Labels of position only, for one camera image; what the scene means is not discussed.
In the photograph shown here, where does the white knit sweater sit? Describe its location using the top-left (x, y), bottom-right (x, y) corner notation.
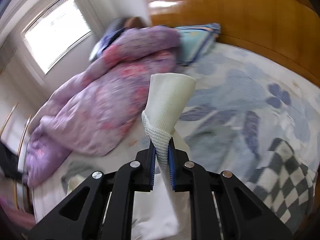
top-left (131, 73), bottom-right (196, 239)

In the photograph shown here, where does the grey checkered garment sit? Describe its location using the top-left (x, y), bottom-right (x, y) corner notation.
top-left (246, 138), bottom-right (317, 233)

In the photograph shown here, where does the purple floral quilt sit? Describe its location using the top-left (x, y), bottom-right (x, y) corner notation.
top-left (26, 26), bottom-right (180, 187)

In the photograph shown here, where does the floral blue bed sheet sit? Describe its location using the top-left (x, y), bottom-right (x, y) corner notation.
top-left (33, 43), bottom-right (319, 222)

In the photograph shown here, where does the light blue pillow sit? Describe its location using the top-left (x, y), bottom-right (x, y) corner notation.
top-left (174, 23), bottom-right (221, 66)

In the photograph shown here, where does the bright window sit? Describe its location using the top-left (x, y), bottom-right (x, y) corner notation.
top-left (23, 0), bottom-right (91, 74)

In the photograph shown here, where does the wooden headboard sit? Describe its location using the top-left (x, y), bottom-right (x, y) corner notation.
top-left (146, 0), bottom-right (319, 85)

